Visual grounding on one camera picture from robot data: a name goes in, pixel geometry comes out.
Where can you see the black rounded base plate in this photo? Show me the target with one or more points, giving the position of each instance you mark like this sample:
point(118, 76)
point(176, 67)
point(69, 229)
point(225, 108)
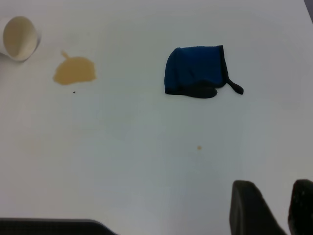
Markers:
point(49, 227)

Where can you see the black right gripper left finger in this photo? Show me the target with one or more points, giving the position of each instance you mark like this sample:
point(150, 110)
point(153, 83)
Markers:
point(249, 213)

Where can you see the white paper coffee cup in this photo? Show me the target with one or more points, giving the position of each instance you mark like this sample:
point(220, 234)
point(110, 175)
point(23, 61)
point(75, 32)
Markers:
point(20, 36)

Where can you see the tan coffee spill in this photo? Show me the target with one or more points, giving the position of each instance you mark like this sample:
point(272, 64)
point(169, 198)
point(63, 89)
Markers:
point(74, 72)

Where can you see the blue cloth with black trim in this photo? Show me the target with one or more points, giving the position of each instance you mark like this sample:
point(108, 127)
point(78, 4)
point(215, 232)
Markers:
point(193, 68)

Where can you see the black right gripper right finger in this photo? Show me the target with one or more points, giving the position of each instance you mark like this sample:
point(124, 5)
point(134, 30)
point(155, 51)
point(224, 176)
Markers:
point(303, 210)

